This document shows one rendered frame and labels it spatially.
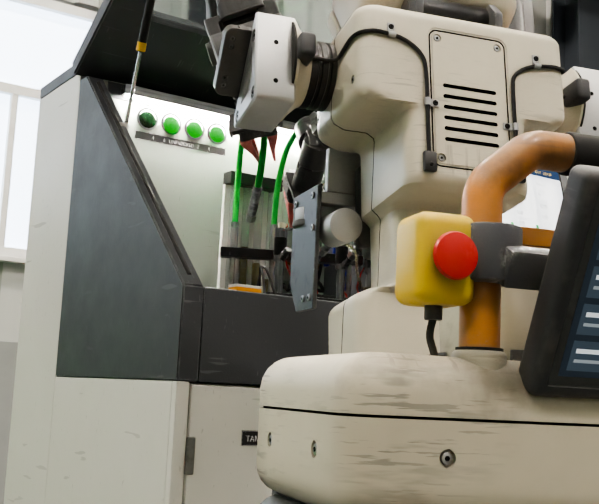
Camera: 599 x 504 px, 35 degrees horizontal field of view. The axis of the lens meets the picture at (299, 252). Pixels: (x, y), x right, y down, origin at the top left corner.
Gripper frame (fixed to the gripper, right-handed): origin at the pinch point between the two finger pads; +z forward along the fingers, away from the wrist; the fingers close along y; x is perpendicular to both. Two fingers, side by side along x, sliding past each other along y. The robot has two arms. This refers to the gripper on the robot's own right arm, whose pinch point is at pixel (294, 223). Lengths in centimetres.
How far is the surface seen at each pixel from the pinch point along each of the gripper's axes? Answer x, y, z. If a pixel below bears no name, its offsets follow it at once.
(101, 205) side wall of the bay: 38.3, 7.4, 4.9
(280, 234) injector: 1.6, 1.6, 4.1
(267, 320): 12.1, -33.0, -1.6
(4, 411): 44, 248, 317
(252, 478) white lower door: 14, -52, 17
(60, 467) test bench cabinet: 42, -22, 50
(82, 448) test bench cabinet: 39, -27, 39
